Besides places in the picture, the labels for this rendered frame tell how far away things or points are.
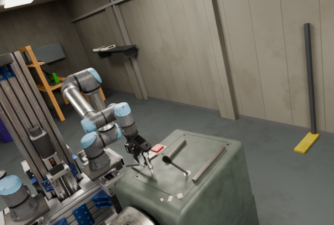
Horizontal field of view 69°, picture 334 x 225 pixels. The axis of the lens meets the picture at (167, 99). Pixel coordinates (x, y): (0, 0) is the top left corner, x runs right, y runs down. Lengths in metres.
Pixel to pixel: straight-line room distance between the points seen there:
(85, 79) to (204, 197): 0.94
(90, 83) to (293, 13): 2.42
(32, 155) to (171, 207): 1.01
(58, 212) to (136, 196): 0.64
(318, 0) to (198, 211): 2.52
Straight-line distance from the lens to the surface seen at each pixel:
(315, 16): 3.14
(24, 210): 1.70
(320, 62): 3.26
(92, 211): 1.84
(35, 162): 1.81
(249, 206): 1.64
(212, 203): 1.26
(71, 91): 1.47
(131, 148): 1.26
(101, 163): 1.72
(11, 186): 1.64
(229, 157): 1.31
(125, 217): 1.20
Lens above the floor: 2.03
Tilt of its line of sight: 21 degrees down
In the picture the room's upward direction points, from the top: 17 degrees counter-clockwise
